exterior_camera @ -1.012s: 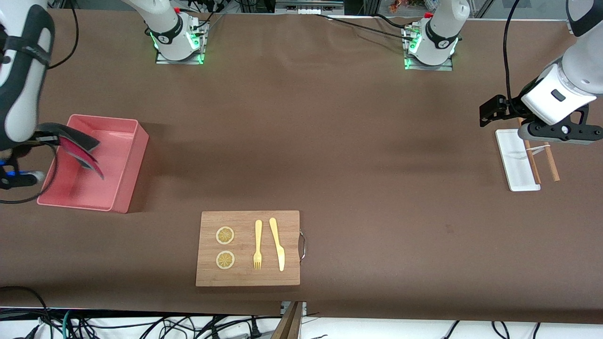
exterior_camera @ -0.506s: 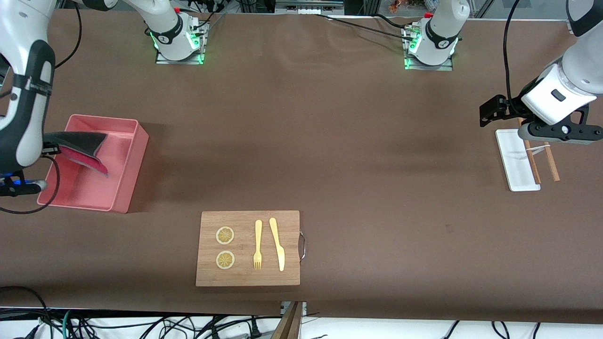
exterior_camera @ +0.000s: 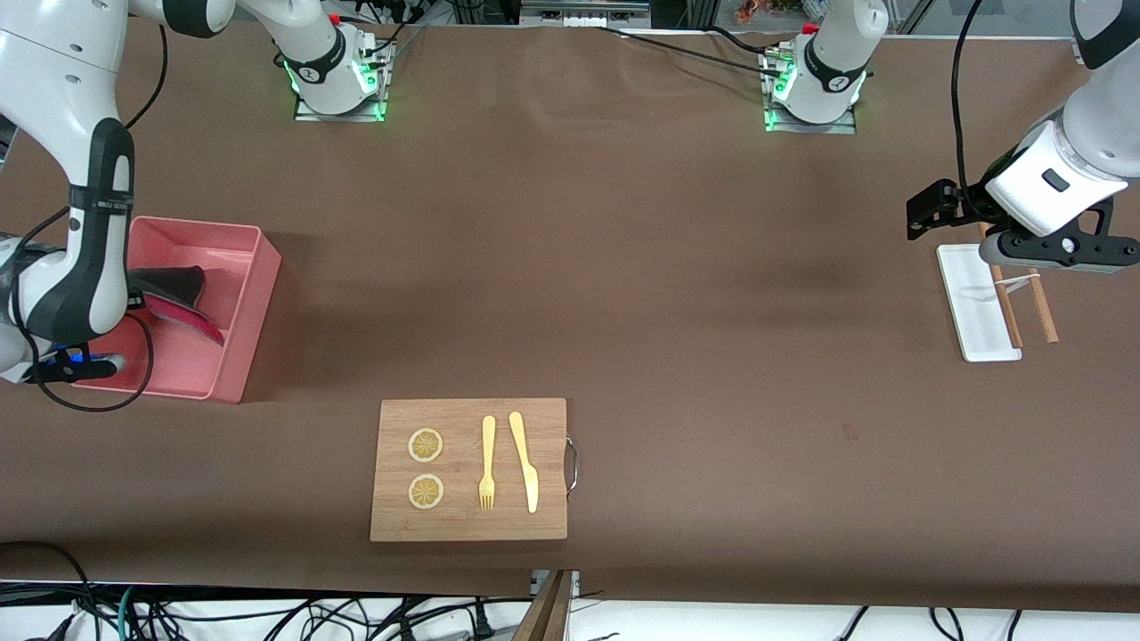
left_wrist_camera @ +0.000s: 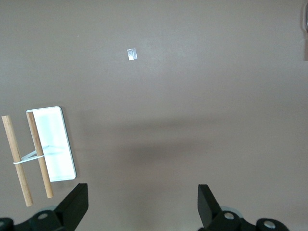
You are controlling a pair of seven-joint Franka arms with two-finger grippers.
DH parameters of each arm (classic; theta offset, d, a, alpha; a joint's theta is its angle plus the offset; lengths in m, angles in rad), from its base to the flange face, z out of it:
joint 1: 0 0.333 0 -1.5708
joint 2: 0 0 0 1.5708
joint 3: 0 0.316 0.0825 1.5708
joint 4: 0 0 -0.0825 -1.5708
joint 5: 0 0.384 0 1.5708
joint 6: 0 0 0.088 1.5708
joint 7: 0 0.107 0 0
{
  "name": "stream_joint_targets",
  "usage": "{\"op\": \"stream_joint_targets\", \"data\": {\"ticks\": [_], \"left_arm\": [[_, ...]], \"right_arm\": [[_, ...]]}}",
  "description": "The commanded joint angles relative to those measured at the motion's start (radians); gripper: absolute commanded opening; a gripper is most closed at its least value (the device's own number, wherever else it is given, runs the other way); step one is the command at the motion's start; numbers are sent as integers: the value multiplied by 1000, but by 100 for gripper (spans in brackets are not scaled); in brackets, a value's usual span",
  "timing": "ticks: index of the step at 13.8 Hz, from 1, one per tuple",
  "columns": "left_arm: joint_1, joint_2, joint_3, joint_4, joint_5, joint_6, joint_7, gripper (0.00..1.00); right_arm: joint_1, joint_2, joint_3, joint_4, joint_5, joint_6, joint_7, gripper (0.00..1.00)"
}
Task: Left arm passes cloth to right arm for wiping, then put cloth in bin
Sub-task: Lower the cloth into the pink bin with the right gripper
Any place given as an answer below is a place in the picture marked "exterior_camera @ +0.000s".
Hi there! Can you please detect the long black table cable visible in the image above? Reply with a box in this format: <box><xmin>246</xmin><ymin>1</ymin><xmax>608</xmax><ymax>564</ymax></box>
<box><xmin>592</xmin><ymin>25</ymin><xmax>789</xmax><ymax>83</ymax></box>

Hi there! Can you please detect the yellow plastic knife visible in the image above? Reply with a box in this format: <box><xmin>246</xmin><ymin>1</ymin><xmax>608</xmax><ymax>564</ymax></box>
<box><xmin>509</xmin><ymin>410</ymin><xmax>540</xmax><ymax>515</ymax></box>

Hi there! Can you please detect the black looped floor cable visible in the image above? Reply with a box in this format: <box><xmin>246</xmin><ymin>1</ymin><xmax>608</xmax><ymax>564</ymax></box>
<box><xmin>0</xmin><ymin>540</ymin><xmax>94</xmax><ymax>624</ymax></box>

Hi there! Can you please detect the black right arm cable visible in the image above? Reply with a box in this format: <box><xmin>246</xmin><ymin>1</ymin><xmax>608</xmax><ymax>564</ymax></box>
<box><xmin>0</xmin><ymin>25</ymin><xmax>170</xmax><ymax>413</ymax></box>

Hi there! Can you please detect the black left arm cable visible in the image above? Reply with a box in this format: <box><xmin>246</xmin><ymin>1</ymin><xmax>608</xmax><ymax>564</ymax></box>
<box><xmin>951</xmin><ymin>0</ymin><xmax>994</xmax><ymax>206</ymax></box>

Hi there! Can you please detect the grey and red cloth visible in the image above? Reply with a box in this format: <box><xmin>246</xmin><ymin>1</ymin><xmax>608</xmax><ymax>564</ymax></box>
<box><xmin>127</xmin><ymin>265</ymin><xmax>226</xmax><ymax>346</ymax></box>

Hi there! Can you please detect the short black table cable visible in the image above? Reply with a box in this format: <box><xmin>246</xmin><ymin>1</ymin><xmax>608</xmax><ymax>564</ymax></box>
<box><xmin>708</xmin><ymin>25</ymin><xmax>780</xmax><ymax>56</ymax></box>

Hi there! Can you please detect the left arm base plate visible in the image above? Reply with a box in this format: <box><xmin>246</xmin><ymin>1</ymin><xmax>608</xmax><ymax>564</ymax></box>
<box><xmin>761</xmin><ymin>49</ymin><xmax>860</xmax><ymax>134</ymax></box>

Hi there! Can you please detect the pink plastic bin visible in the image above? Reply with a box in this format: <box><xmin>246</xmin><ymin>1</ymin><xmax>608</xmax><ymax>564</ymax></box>
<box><xmin>71</xmin><ymin>216</ymin><xmax>283</xmax><ymax>404</ymax></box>

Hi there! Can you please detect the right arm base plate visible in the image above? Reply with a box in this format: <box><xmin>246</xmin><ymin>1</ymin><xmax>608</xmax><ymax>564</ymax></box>
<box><xmin>294</xmin><ymin>34</ymin><xmax>395</xmax><ymax>123</ymax></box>

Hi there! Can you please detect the brown wooden bar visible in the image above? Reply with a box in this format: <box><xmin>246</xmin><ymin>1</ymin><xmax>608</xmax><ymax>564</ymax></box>
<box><xmin>512</xmin><ymin>570</ymin><xmax>571</xmax><ymax>641</ymax></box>

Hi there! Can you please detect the white rack base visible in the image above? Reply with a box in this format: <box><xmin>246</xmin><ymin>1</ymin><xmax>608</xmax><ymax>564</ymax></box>
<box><xmin>937</xmin><ymin>243</ymin><xmax>1023</xmax><ymax>362</ymax></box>

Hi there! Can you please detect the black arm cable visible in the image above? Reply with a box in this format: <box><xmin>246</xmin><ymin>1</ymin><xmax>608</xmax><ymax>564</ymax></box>
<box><xmin>951</xmin><ymin>0</ymin><xmax>994</xmax><ymax>206</ymax></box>
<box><xmin>0</xmin><ymin>25</ymin><xmax>170</xmax><ymax>413</ymax></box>

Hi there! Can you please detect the grey power strip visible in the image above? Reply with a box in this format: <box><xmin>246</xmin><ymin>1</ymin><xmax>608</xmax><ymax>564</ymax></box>
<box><xmin>521</xmin><ymin>0</ymin><xmax>651</xmax><ymax>28</ymax></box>

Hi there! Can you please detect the wooden cutting board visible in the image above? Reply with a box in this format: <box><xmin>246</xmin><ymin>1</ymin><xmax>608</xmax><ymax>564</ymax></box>
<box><xmin>370</xmin><ymin>398</ymin><xmax>568</xmax><ymax>542</ymax></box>

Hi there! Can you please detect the yellow plastic fork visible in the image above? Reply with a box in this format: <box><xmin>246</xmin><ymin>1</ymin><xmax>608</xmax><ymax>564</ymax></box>
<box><xmin>478</xmin><ymin>415</ymin><xmax>497</xmax><ymax>512</ymax></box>

